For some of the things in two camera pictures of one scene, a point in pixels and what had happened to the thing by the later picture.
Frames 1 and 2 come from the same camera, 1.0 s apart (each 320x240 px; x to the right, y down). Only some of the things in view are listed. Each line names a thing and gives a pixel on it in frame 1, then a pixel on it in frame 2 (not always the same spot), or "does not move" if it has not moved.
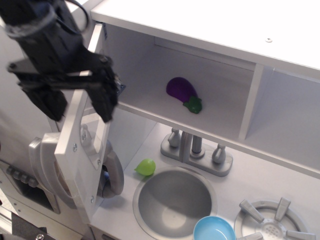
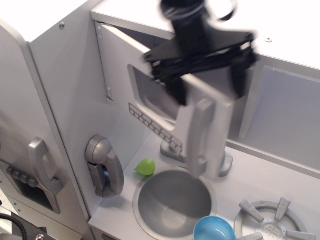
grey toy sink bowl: (169, 202) does not move
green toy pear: (147, 167) does not move
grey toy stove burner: (266, 220) does not move
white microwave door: (83, 146) -> (204, 125)
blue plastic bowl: (214, 228) does not move
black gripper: (59, 60) -> (195, 48)
